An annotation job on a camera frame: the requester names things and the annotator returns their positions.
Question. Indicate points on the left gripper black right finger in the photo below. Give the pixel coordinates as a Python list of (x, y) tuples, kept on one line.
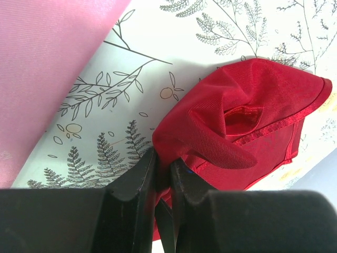
[(209, 220)]

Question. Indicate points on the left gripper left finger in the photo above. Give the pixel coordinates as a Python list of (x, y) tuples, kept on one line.
[(116, 218)]

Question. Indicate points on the pink cloth placemat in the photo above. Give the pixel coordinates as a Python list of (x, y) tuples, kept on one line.
[(44, 47)]

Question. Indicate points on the red cloth napkin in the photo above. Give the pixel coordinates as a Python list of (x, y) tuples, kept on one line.
[(239, 124)]

